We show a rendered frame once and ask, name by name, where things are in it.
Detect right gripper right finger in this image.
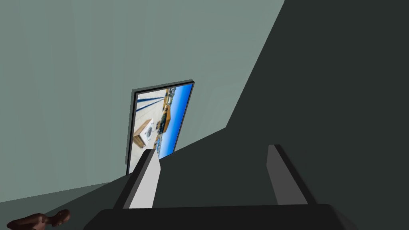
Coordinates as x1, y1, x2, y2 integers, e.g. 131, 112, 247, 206
266, 144, 318, 205

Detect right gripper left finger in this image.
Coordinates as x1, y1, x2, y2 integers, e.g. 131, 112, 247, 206
113, 148, 161, 210

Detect brown human figure statue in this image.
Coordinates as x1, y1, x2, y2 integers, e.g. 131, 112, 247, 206
6, 209, 71, 230

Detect black framed wall picture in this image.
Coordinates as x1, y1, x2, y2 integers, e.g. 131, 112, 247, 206
126, 79, 195, 176

